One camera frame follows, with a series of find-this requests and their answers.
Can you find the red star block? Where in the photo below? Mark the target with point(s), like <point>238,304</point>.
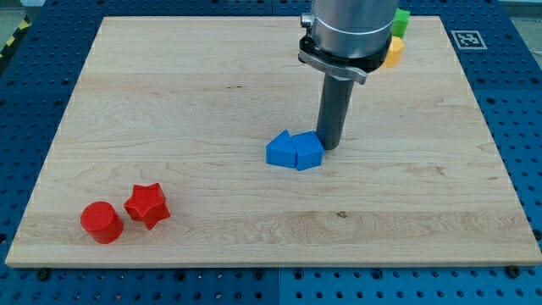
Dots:
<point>147,204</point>

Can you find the black bolt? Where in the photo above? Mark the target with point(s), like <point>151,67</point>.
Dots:
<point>43,274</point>
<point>513,271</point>

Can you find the blue cube block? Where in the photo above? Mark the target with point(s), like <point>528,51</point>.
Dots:
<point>309,150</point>

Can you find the wooden board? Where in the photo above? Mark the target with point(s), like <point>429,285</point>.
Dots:
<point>192,102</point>

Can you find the yellow block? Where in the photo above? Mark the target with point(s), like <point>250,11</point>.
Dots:
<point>395,51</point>

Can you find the black bolt right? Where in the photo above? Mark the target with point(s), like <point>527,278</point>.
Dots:
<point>513,271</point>

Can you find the black bolt left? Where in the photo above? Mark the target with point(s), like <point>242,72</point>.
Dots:
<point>43,274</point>

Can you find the red cylinder block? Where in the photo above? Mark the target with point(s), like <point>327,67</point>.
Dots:
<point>101,222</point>

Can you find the black and silver clamp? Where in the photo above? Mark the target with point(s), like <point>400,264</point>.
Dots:
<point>342,54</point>

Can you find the white fiducial marker tag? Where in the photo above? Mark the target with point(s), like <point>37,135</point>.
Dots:
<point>468,40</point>

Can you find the green block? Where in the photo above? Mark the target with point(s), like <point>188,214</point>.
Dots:
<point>400,23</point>

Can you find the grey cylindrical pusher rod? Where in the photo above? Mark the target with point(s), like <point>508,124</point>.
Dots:
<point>335,99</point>

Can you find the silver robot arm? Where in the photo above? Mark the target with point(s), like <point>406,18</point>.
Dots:
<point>354,15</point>

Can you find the blue triangle block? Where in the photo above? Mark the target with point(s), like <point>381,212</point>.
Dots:
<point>281,151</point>

